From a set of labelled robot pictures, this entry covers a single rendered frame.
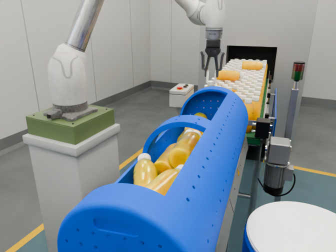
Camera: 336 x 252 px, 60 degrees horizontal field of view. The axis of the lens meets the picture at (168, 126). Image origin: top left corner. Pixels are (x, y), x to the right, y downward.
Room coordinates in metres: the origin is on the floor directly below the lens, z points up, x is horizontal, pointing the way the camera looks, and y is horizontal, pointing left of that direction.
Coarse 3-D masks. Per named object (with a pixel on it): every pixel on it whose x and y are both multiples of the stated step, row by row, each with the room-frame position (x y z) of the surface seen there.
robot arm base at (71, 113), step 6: (54, 108) 1.24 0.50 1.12; (60, 108) 1.22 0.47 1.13; (66, 108) 1.22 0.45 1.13; (72, 108) 1.23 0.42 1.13; (78, 108) 1.24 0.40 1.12; (84, 108) 1.27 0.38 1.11; (90, 108) 1.31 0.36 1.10; (96, 108) 1.33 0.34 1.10; (48, 114) 1.20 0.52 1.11; (54, 114) 1.20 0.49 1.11; (60, 114) 1.21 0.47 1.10; (66, 114) 1.21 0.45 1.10; (72, 114) 1.21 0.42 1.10; (78, 114) 1.23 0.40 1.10; (84, 114) 1.26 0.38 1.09; (72, 120) 1.18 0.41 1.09
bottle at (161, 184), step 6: (174, 168) 0.64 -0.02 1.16; (162, 174) 0.60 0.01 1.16; (168, 174) 0.60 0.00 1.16; (174, 174) 0.61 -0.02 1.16; (156, 180) 0.58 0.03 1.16; (162, 180) 0.58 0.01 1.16; (168, 180) 0.58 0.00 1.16; (150, 186) 0.56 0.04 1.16; (156, 186) 0.56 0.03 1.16; (162, 186) 0.56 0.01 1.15; (168, 186) 0.57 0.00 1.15; (162, 192) 0.55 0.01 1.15
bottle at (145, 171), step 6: (138, 162) 0.72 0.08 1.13; (144, 162) 0.71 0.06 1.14; (150, 162) 0.72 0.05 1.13; (138, 168) 0.69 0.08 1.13; (144, 168) 0.69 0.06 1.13; (150, 168) 0.69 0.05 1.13; (138, 174) 0.67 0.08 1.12; (144, 174) 0.67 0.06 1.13; (150, 174) 0.67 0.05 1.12; (156, 174) 0.69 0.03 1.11; (138, 180) 0.65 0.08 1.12; (144, 180) 0.65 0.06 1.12; (150, 180) 0.65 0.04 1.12; (144, 186) 0.63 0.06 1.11
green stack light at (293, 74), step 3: (294, 72) 1.68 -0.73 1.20; (297, 72) 1.67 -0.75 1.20; (300, 72) 1.67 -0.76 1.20; (303, 72) 1.68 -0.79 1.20; (291, 75) 1.70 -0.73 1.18; (294, 75) 1.68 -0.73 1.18; (297, 75) 1.67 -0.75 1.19; (300, 75) 1.67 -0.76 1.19; (291, 78) 1.70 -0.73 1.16; (294, 78) 1.68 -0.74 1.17; (297, 78) 1.67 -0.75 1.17; (300, 78) 1.67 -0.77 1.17
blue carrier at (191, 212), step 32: (192, 96) 1.18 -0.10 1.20; (224, 96) 1.19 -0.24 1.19; (160, 128) 0.79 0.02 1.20; (224, 128) 0.81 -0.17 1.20; (192, 160) 0.57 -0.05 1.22; (224, 160) 0.66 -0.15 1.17; (96, 192) 0.44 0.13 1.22; (128, 192) 0.42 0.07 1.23; (192, 192) 0.47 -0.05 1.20; (224, 192) 0.58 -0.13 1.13; (64, 224) 0.42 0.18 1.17; (96, 224) 0.40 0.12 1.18; (128, 224) 0.38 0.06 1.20; (160, 224) 0.37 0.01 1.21; (192, 224) 0.40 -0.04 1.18
